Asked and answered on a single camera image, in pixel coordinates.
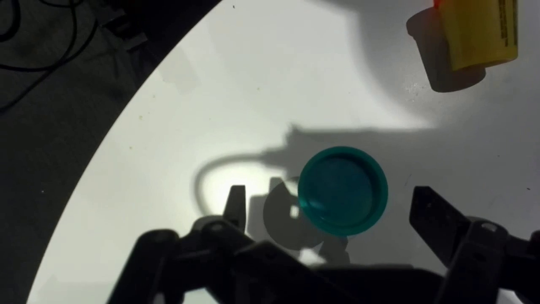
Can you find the teal lid play-dough tub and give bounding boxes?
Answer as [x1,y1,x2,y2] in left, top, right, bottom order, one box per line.
[297,148,388,237]

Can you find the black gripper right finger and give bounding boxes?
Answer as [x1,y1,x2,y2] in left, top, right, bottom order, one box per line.
[408,187,471,268]

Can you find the yellow tub with orange lid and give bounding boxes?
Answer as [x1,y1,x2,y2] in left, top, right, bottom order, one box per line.
[434,0,518,70]

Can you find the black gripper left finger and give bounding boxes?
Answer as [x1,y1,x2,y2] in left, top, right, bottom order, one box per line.
[223,187,246,231]

